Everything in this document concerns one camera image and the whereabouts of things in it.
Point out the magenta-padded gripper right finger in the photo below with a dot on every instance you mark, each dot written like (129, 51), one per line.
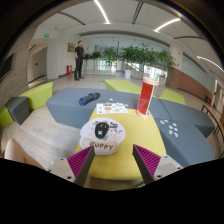
(166, 166)

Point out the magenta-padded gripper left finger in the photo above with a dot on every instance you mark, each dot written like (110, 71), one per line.
(61, 168)

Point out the black computer mouse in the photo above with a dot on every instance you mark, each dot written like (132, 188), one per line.
(101, 130)

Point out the round white cartoon mouse pad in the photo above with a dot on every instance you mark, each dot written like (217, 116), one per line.
(116, 131)

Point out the small paper sticker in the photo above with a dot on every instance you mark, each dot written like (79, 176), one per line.
(175, 129)
(174, 124)
(175, 134)
(170, 132)
(126, 105)
(162, 122)
(111, 99)
(170, 127)
(166, 120)

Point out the beige chair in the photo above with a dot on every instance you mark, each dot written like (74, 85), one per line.
(20, 153)

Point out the lime green upholstered bench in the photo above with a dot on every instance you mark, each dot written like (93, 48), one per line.
(171, 96)
(123, 86)

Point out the grey upholstered stool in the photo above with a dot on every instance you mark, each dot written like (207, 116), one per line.
(18, 108)

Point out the folded dark blue umbrella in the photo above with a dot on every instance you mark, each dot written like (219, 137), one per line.
(88, 99)

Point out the lime green sofa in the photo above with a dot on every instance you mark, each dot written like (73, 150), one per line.
(38, 95)

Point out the white sticker sheet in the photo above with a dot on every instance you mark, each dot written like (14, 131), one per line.
(111, 108)

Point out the red fire extinguisher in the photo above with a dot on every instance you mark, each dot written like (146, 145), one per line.
(69, 69)

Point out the white door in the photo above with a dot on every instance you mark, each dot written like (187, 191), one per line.
(40, 64)

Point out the person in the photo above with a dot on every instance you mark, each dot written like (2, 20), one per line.
(79, 55)

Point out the row of potted green plants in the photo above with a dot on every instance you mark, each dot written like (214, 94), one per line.
(133, 55)

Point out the ceiling strip lights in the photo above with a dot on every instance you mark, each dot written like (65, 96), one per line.
(101, 11)

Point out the black wall screen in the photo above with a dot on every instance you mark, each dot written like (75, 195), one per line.
(6, 66)

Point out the framed wall picture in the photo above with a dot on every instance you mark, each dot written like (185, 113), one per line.
(71, 47)

